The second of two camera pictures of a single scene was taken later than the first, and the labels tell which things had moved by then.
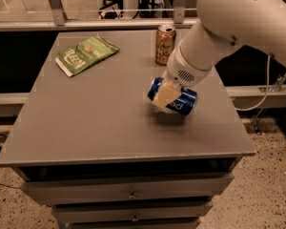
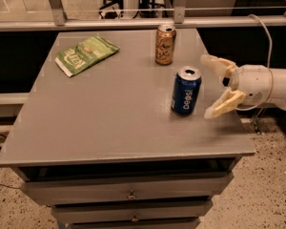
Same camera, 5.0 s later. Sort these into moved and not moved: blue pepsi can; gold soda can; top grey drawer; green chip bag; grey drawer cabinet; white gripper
Moved: white gripper; blue pepsi can
Not moved: green chip bag; gold soda can; top grey drawer; grey drawer cabinet
